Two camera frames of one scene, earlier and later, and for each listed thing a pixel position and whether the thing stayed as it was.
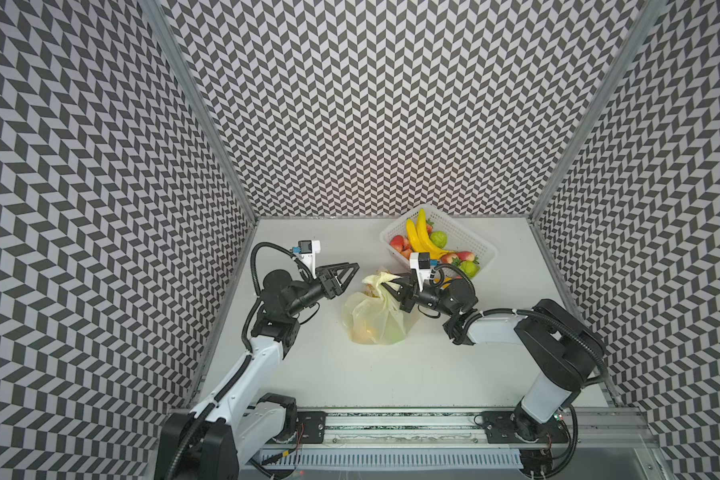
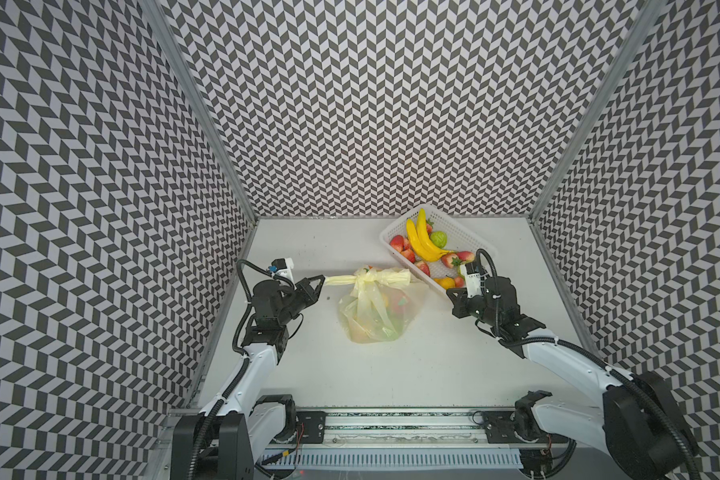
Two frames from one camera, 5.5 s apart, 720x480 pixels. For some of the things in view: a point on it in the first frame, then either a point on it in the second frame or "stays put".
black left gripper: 331,286 -> 310,295
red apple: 451,258 stays put
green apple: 439,238 stays put
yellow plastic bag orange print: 374,316 stays put
